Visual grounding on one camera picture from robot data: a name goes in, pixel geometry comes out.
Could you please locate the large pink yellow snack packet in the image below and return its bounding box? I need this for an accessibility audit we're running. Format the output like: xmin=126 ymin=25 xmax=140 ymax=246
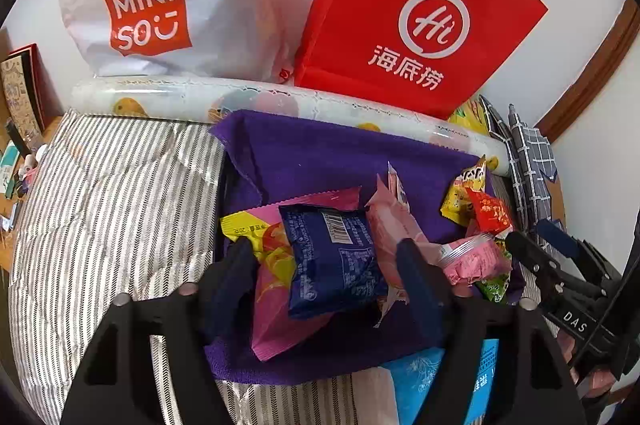
xmin=220 ymin=186 xmax=363 ymax=362

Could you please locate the dark blue snack packet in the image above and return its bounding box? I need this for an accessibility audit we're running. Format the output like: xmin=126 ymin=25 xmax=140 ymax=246
xmin=277 ymin=202 xmax=391 ymax=320

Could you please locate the small teal white box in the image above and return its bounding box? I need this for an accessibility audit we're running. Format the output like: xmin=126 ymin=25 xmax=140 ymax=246
xmin=0 ymin=144 xmax=20 ymax=198

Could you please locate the yellow chip bag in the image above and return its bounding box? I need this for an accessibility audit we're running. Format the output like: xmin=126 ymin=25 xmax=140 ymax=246
xmin=447 ymin=98 xmax=493 ymax=136

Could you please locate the striped grey mattress cover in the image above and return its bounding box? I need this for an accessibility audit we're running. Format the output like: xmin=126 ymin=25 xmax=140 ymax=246
xmin=10 ymin=108 xmax=361 ymax=425

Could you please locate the red paper shopping bag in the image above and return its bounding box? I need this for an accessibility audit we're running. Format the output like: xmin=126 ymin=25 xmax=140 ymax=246
xmin=294 ymin=0 xmax=550 ymax=121

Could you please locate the rolled fruit print mat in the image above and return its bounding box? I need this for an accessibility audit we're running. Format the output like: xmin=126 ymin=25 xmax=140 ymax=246
xmin=70 ymin=75 xmax=516 ymax=178

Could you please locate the blue tissue pack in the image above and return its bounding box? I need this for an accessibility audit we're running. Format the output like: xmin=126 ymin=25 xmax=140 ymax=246
xmin=352 ymin=337 xmax=501 ymax=425

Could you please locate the light pink snack packet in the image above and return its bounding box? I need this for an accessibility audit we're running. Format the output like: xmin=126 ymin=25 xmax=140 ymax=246
xmin=364 ymin=178 xmax=441 ymax=301

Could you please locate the brown wooden door frame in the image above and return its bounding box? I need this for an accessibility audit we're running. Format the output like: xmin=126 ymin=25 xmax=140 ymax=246
xmin=537 ymin=5 xmax=640 ymax=143

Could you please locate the small red snack packet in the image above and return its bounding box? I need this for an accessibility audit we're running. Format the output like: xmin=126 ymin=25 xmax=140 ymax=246
xmin=465 ymin=188 xmax=516 ymax=236

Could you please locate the purple towel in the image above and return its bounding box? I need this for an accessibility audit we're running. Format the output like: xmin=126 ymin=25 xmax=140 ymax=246
xmin=207 ymin=109 xmax=526 ymax=381

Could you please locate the green snack packet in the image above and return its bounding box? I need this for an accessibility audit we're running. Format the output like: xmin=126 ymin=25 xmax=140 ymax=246
xmin=475 ymin=255 xmax=513 ymax=305

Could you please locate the checked cloth with star patch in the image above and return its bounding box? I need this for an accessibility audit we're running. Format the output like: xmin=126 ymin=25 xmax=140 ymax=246
xmin=480 ymin=95 xmax=566 ymax=256

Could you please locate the pink packet with silver stripe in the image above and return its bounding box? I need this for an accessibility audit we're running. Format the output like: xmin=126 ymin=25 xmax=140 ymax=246
xmin=440 ymin=232 xmax=513 ymax=287

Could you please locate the small yellow snack packet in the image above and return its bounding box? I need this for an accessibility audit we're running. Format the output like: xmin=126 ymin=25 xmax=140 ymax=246
xmin=440 ymin=156 xmax=488 ymax=226

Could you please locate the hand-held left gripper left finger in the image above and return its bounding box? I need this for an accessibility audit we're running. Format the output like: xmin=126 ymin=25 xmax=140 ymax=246
xmin=60 ymin=237 xmax=261 ymax=425

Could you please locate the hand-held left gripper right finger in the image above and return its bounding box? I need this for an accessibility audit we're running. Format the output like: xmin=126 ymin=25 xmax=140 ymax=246
xmin=395 ymin=237 xmax=588 ymax=425

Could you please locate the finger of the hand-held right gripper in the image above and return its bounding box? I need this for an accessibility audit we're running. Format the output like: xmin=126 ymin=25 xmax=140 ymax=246
xmin=539 ymin=220 xmax=623 ymax=288
xmin=505 ymin=231 xmax=606 ymax=306

